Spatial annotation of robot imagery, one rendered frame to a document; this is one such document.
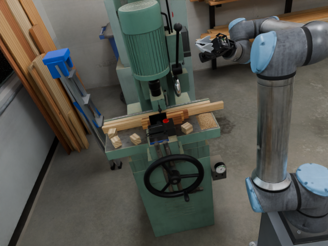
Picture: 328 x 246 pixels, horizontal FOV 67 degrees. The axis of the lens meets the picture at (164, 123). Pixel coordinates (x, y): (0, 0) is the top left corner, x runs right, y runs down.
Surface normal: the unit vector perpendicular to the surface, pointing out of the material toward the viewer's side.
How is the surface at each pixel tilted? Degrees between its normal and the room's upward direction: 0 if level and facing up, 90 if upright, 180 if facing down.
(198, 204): 90
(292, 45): 57
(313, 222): 70
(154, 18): 90
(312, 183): 5
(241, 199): 0
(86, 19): 90
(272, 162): 83
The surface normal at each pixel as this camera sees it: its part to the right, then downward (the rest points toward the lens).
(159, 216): 0.14, 0.59
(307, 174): -0.10, -0.79
